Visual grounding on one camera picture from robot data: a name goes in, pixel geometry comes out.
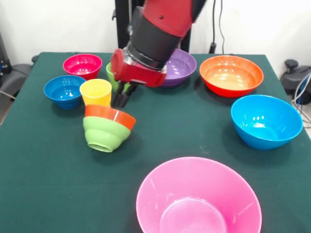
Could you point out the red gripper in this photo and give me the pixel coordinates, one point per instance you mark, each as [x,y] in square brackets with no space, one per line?
[136,74]

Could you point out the small orange bowl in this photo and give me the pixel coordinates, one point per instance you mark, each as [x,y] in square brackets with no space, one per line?
[109,114]

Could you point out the yellow cup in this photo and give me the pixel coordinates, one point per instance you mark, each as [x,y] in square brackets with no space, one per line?
[96,93]

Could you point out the green cup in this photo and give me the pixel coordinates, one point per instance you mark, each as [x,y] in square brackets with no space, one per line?
[109,74]

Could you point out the small green bowl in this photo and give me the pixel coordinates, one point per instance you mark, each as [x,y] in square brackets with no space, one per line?
[104,136]

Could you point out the large orange bowl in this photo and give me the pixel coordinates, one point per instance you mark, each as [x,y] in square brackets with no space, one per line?
[232,77]

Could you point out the large pink bowl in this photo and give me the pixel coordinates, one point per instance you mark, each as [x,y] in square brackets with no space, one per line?
[194,189]

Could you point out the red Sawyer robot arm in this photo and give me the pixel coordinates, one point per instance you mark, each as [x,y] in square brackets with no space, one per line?
[158,36]

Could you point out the small crimson bowl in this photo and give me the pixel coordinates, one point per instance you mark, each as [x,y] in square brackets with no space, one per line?
[82,65]

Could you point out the small dark blue bowl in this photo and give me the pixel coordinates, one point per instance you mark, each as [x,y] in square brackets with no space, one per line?
[63,89]

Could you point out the purple bowl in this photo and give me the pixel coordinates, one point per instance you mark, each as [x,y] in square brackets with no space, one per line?
[181,65]

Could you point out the dark green tablecloth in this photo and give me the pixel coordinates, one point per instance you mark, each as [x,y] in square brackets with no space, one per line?
[73,174]

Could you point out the light blue bowl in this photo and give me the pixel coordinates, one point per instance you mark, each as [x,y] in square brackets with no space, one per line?
[266,123]

